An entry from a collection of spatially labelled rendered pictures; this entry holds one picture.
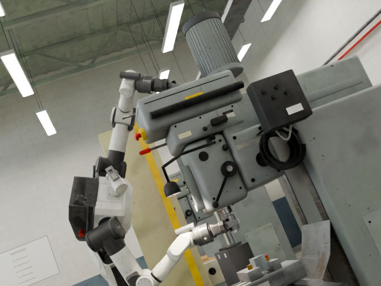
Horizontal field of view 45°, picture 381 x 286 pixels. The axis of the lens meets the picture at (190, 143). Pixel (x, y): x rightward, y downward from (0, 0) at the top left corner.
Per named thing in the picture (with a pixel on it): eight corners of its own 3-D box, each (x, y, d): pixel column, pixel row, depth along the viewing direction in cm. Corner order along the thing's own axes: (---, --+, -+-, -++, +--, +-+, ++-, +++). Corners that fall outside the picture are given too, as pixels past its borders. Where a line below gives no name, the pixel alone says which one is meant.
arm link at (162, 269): (178, 266, 209) (150, 299, 208) (177, 260, 219) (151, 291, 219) (160, 251, 208) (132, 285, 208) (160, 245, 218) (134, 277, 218)
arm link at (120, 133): (137, 114, 254) (128, 154, 251) (113, 109, 252) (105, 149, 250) (137, 110, 242) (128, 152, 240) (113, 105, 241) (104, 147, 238)
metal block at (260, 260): (259, 273, 188) (253, 259, 189) (254, 273, 194) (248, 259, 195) (270, 268, 189) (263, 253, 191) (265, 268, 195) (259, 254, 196)
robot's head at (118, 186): (114, 199, 219) (115, 185, 214) (105, 185, 225) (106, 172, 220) (127, 195, 223) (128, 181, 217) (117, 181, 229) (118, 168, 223)
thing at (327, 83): (229, 143, 207) (212, 103, 211) (219, 155, 229) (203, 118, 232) (376, 88, 225) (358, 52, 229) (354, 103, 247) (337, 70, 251)
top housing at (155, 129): (148, 131, 201) (135, 98, 204) (145, 146, 226) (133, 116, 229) (245, 97, 212) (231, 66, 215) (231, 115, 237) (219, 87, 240)
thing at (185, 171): (198, 210, 207) (180, 167, 211) (196, 211, 211) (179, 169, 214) (206, 207, 208) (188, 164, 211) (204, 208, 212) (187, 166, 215)
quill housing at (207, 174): (212, 211, 199) (183, 144, 205) (203, 216, 219) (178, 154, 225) (251, 196, 204) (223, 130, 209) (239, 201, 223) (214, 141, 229)
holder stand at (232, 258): (242, 286, 227) (226, 248, 231) (227, 286, 247) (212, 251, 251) (263, 276, 231) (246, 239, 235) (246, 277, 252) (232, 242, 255)
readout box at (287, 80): (271, 128, 183) (250, 81, 187) (265, 134, 192) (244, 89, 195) (315, 112, 188) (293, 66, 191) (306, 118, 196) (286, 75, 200)
